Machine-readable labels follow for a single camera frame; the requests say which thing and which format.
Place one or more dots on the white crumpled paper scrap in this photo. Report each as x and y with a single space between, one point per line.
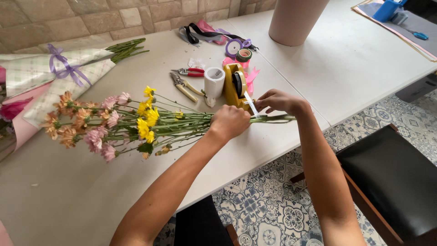
196 63

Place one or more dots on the green floral tape roll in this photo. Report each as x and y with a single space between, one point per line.
244 55

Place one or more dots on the person's left fingers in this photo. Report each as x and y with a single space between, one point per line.
245 119

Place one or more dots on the bunch of mixed chrysanthemum flowers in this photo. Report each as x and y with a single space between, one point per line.
143 123

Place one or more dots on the grey ribbon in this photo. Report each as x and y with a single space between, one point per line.
186 37

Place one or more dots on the dark grey box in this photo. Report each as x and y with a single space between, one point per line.
414 89

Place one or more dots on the blue plastic container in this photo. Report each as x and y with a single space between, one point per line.
386 10

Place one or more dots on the person's right hand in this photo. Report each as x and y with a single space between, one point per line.
283 100

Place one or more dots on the light pink satin ribbon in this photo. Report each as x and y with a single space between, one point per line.
253 77

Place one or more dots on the black ribbon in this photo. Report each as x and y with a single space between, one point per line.
205 33

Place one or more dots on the magenta ribbon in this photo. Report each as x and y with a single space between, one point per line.
210 28

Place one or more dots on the yellow tape dispenser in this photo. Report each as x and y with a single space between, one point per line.
230 89

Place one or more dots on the large pink paper roll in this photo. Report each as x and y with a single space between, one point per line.
295 20

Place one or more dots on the stack of wrapping paper sheets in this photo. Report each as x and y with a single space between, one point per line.
418 22

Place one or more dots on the pink paper piece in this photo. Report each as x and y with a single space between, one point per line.
4 235

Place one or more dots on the paper-wrapped flower bouquet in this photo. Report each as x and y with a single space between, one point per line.
30 73

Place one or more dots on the white paper roll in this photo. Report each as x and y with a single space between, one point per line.
213 87

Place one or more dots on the black cushioned wooden chair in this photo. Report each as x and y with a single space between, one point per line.
201 223
392 177

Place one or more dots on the person's left hand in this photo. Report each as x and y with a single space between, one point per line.
228 121

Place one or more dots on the purple ribbon bow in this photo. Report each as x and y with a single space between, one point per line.
66 70

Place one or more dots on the clear adhesive tape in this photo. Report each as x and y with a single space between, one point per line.
251 106

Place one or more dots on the purple ribbon spool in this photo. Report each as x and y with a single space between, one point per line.
233 47

